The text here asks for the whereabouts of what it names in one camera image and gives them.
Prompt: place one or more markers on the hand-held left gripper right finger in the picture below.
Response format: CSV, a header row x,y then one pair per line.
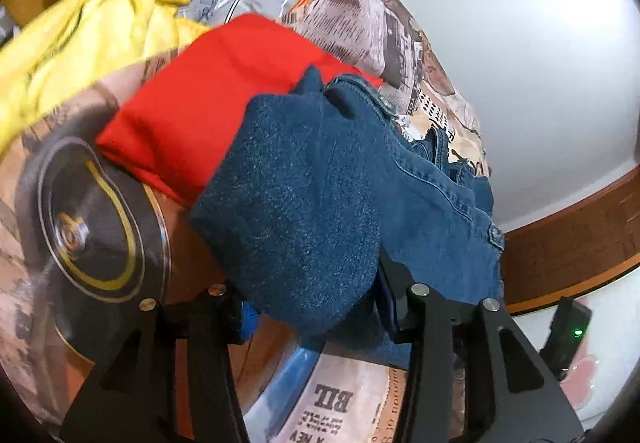
x,y
435,363

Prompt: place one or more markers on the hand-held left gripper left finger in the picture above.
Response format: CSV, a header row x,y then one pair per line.
x,y
210,358

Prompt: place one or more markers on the blue denim jacket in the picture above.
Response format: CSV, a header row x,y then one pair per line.
x,y
300,223

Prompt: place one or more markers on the red garment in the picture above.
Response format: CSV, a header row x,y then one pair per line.
x,y
200,113

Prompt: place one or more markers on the yellow garment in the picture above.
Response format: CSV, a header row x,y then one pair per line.
x,y
90,33

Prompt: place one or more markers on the newspaper print quilt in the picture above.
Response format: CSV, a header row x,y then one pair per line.
x,y
360,23

